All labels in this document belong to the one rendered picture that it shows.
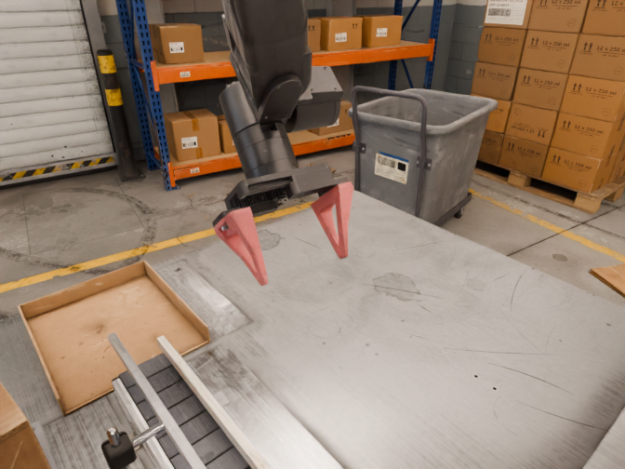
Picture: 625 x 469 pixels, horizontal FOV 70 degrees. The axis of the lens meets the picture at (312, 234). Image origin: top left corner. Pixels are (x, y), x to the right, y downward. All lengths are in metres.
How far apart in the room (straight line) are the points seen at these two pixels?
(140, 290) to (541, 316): 0.86
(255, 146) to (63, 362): 0.61
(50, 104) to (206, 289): 3.25
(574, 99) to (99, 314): 3.22
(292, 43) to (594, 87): 3.23
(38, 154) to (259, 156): 3.81
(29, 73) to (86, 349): 3.30
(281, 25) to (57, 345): 0.77
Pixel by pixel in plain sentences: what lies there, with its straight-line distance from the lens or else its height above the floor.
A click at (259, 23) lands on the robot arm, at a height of 1.40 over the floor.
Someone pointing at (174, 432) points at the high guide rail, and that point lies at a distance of 0.60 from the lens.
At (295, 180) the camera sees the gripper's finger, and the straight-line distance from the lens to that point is 0.45.
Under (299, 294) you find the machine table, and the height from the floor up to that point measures 0.83.
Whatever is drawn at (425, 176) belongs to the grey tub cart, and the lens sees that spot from 2.50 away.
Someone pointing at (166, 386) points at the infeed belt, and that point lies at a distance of 0.77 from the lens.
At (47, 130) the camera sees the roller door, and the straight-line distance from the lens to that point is 4.17.
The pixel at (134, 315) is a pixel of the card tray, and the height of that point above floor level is 0.83.
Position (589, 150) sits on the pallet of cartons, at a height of 0.44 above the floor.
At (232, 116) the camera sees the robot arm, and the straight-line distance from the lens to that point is 0.48.
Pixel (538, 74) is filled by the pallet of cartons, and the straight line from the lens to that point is 3.70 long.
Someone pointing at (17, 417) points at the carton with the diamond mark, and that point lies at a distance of 0.46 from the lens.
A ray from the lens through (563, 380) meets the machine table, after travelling 0.92.
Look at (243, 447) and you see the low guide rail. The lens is 0.63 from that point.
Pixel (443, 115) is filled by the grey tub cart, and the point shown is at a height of 0.66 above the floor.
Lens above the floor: 1.43
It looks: 30 degrees down
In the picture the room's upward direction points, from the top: straight up
